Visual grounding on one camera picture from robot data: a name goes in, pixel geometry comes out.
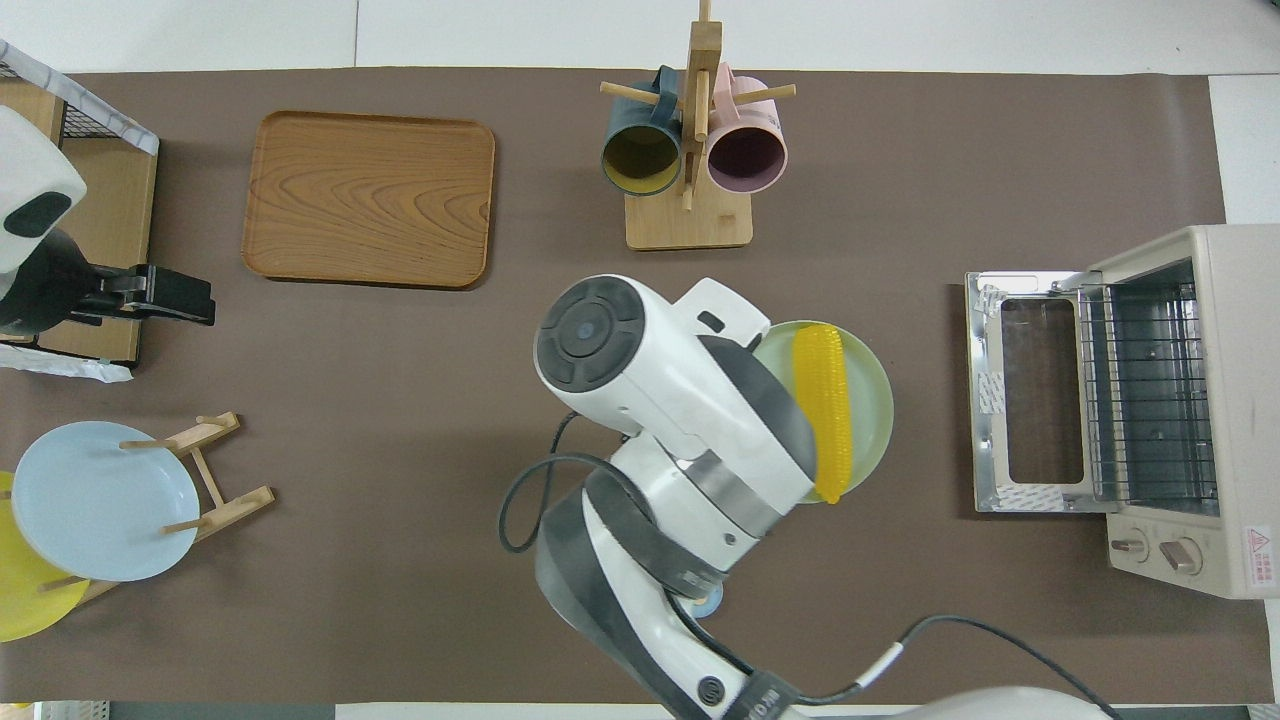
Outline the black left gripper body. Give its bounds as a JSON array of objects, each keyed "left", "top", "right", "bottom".
[{"left": 0, "top": 230, "right": 151, "bottom": 336}]

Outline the yellow corn cob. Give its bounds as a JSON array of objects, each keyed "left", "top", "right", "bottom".
[{"left": 792, "top": 323, "right": 854, "bottom": 505}]

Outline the pale green plate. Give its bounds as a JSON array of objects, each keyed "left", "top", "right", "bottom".
[{"left": 750, "top": 320, "right": 895, "bottom": 506}]

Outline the beige toaster oven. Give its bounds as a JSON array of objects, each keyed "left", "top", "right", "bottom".
[{"left": 965, "top": 225, "right": 1280, "bottom": 601}]

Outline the wooden plate rack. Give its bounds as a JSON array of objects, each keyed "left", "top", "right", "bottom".
[{"left": 38, "top": 411, "right": 276, "bottom": 606}]

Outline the light blue plate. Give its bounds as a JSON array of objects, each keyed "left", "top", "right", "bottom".
[{"left": 12, "top": 421, "right": 201, "bottom": 583}]

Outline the wooden serving tray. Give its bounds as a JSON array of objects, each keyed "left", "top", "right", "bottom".
[{"left": 242, "top": 110, "right": 497, "bottom": 291}]

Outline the brown table mat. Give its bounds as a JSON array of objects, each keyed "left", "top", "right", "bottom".
[{"left": 0, "top": 68, "right": 1226, "bottom": 706}]

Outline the yellow plate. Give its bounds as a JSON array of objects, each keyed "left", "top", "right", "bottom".
[{"left": 0, "top": 470, "right": 91, "bottom": 643}]

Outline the dark teal mug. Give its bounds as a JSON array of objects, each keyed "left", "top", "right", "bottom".
[{"left": 600, "top": 66, "right": 684, "bottom": 198}]

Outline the wooden mug rack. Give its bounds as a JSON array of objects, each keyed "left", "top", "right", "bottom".
[{"left": 600, "top": 0, "right": 798, "bottom": 251}]

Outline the pink mug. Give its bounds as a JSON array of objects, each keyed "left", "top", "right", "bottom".
[{"left": 706, "top": 62, "right": 789, "bottom": 195}]

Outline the wire basket wooden shelf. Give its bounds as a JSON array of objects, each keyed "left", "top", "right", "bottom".
[{"left": 0, "top": 40, "right": 161, "bottom": 384}]

